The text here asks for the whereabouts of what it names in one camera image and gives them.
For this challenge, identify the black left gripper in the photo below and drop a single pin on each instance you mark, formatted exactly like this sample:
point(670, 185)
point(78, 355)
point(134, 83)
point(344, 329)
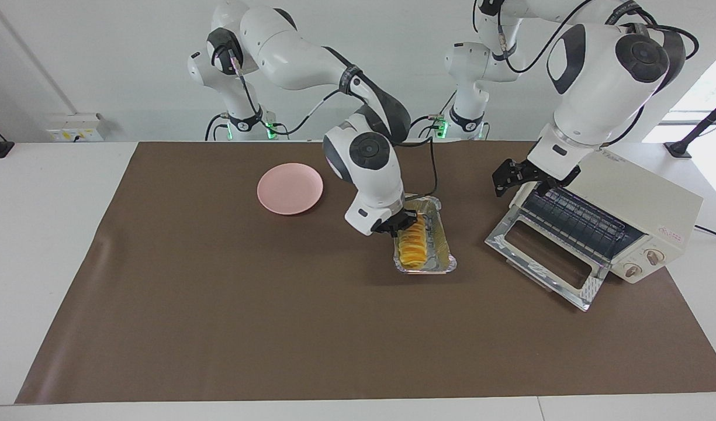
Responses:
point(539, 174)

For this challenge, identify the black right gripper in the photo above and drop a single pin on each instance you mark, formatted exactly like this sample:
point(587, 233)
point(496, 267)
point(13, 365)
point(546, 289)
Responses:
point(391, 222)

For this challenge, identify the sliced orange bread loaf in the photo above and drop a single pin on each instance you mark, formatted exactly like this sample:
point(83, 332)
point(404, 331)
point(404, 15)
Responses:
point(413, 248)

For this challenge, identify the aluminium foil tray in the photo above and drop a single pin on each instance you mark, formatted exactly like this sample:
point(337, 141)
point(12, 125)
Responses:
point(439, 245)

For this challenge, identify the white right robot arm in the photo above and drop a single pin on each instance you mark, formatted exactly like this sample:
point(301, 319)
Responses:
point(299, 52)

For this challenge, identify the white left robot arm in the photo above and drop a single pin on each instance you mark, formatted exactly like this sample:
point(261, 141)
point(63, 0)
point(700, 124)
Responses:
point(603, 82)

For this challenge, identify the glass oven door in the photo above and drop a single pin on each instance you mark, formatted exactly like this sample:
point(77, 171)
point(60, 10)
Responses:
point(545, 251)

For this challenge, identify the white toaster oven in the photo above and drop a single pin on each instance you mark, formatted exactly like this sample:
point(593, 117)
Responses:
point(638, 199)

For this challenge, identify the beige oven knob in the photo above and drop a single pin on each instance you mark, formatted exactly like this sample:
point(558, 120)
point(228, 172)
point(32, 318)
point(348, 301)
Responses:
point(631, 270)
point(653, 256)

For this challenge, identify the pink round plate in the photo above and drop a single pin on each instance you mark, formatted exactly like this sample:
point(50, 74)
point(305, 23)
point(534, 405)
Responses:
point(290, 188)

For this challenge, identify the brown table mat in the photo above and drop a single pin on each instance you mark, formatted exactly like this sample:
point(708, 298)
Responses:
point(276, 321)

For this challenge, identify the black camera stand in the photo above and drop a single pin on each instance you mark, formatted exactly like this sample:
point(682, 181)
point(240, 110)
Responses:
point(699, 128)

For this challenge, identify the white wall socket box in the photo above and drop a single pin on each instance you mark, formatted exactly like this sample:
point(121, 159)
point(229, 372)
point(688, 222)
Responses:
point(74, 128)

